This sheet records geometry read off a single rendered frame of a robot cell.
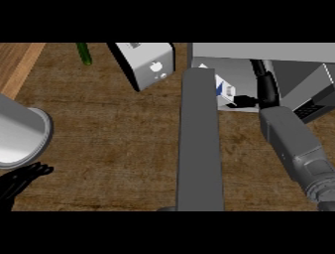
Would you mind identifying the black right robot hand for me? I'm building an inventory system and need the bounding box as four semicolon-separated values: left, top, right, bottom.
226;59;282;112

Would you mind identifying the dark grey microwave door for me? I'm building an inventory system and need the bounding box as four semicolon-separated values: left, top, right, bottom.
157;67;226;212

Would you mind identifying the grey microwave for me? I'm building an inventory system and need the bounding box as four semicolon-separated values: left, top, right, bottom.
188;42;335;125

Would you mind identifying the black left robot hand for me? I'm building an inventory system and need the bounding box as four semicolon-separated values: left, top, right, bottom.
0;161;56;212

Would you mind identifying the green cucumber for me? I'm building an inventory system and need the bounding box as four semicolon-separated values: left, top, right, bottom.
76;42;93;66

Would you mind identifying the white and blue milk carton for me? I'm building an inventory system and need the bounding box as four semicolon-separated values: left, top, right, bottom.
214;73;239;106

